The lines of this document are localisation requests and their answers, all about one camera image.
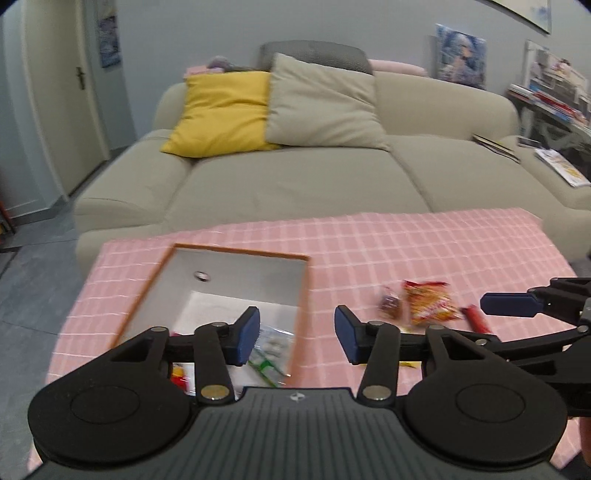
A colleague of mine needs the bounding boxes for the red chocolate bar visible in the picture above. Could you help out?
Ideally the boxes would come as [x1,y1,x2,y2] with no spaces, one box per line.
[461,304,492,334]

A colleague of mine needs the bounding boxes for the small clear nut snack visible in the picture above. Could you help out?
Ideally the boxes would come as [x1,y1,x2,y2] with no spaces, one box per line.
[379,286,404,321]

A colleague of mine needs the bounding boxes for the yellow instant drink sachet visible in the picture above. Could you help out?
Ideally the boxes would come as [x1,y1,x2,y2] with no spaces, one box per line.
[399,361,422,369]

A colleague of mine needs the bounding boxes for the clear bag white balls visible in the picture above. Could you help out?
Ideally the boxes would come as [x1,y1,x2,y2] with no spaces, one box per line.
[254,325,296,375]

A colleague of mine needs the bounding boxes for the orange fries snack bag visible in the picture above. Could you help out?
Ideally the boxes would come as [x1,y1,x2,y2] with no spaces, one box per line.
[403,280,460,326]

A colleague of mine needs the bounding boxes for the red chips bag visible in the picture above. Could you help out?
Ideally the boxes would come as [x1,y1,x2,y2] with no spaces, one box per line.
[170,363,195,396]

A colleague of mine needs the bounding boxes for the book on sofa arm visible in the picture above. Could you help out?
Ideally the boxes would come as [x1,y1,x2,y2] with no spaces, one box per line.
[472,134,521,164]

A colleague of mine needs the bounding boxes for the magazine on sofa arm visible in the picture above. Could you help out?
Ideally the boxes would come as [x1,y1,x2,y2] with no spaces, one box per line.
[535,149,590,188]

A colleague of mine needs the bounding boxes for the person's left hand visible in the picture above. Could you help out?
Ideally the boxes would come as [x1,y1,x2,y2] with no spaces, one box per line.
[579,417,591,466]

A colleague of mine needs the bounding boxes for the orange cardboard box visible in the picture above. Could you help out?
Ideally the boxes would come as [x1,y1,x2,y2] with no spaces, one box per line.
[114,244,311,389]

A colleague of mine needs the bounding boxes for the pink checkered tablecloth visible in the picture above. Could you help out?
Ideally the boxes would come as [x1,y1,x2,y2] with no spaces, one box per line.
[47,209,573,386]

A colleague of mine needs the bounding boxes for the beige sofa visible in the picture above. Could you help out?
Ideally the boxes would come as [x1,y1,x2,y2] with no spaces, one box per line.
[73,72,590,273]

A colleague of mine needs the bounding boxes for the cluttered side shelf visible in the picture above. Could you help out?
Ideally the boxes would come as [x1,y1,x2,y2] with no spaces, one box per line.
[506,40,590,154]

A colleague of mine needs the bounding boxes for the yellow cushion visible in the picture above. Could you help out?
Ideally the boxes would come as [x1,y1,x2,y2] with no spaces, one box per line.
[161,71,279,159]

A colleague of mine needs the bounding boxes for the beige cushion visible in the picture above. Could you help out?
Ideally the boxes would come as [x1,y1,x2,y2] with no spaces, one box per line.
[266,53,389,150]

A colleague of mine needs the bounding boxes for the pink blanket behind sofa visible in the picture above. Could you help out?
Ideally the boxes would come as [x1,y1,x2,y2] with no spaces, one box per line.
[369,59,428,77]

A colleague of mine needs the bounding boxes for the grey cushion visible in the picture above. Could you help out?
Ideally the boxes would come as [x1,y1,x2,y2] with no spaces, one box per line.
[256,40,373,75]

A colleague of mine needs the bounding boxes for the white door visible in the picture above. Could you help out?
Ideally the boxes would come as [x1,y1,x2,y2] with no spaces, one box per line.
[22,1,110,195]

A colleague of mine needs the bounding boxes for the anime wall poster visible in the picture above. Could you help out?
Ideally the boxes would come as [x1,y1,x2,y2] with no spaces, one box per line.
[436,24,487,90]

